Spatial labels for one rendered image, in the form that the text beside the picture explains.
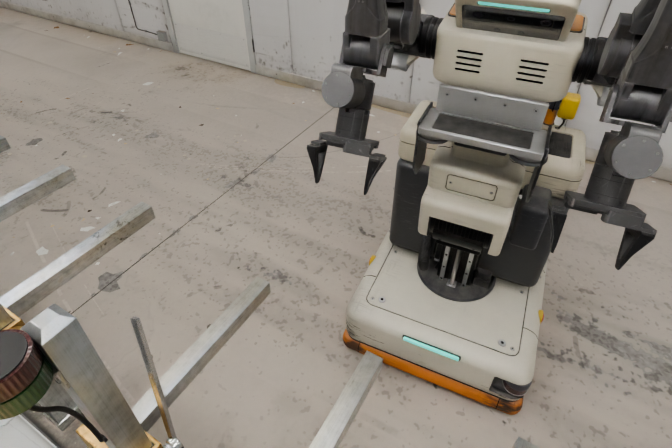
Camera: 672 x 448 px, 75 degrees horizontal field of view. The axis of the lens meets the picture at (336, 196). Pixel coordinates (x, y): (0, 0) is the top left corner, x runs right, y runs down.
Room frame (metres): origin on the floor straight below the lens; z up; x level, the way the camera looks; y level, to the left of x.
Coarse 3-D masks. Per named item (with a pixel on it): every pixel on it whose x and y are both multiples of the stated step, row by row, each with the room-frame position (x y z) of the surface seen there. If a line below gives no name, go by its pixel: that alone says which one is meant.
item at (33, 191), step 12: (60, 168) 0.78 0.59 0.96; (36, 180) 0.73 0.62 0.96; (48, 180) 0.73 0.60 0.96; (60, 180) 0.75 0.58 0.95; (72, 180) 0.77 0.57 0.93; (12, 192) 0.69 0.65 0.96; (24, 192) 0.69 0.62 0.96; (36, 192) 0.71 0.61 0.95; (48, 192) 0.72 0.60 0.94; (0, 204) 0.66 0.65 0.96; (12, 204) 0.67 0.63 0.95; (24, 204) 0.68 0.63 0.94; (0, 216) 0.64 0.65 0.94
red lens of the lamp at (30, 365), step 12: (36, 348) 0.23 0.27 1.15; (24, 360) 0.21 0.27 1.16; (36, 360) 0.22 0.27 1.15; (12, 372) 0.20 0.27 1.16; (24, 372) 0.20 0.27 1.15; (36, 372) 0.21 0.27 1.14; (0, 384) 0.19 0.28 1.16; (12, 384) 0.19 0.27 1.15; (24, 384) 0.20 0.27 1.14; (0, 396) 0.18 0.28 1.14; (12, 396) 0.19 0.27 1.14
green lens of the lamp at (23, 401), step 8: (40, 368) 0.21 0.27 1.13; (48, 368) 0.22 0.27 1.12; (40, 376) 0.21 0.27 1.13; (48, 376) 0.21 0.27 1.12; (32, 384) 0.20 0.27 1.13; (40, 384) 0.20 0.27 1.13; (48, 384) 0.21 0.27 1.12; (24, 392) 0.19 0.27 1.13; (32, 392) 0.20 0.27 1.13; (40, 392) 0.20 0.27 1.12; (8, 400) 0.19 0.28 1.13; (16, 400) 0.19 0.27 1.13; (24, 400) 0.19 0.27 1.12; (32, 400) 0.19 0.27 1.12; (0, 408) 0.18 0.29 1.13; (8, 408) 0.18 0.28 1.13; (16, 408) 0.18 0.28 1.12; (24, 408) 0.19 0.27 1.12; (0, 416) 0.18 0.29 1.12; (8, 416) 0.18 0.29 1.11
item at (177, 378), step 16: (256, 288) 0.53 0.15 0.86; (240, 304) 0.50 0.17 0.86; (256, 304) 0.51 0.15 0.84; (224, 320) 0.46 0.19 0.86; (240, 320) 0.47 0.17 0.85; (208, 336) 0.43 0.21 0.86; (224, 336) 0.44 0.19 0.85; (192, 352) 0.40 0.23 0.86; (208, 352) 0.40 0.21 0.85; (176, 368) 0.37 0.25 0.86; (192, 368) 0.37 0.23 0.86; (176, 384) 0.35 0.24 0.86; (144, 400) 0.32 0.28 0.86; (144, 416) 0.30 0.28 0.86; (160, 416) 0.31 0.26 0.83
